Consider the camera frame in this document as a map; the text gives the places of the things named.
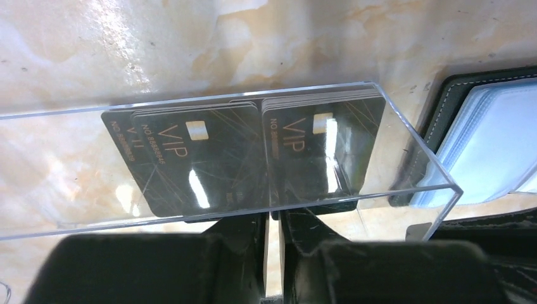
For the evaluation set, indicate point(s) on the black VIP card right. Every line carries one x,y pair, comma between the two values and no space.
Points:
318,147

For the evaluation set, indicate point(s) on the clear acrylic tray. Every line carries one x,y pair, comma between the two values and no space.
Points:
61,172

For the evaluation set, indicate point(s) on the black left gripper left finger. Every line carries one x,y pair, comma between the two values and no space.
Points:
224,264

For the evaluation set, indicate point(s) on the black VIP card underneath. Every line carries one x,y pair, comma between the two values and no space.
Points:
125,137

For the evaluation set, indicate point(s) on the black vip card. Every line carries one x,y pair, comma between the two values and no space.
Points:
208,160
318,147

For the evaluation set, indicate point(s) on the black leather card holder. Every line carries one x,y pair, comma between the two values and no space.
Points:
483,131

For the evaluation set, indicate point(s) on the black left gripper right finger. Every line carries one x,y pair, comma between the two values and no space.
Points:
321,266

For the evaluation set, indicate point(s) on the black VIP card left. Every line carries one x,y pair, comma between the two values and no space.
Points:
208,160

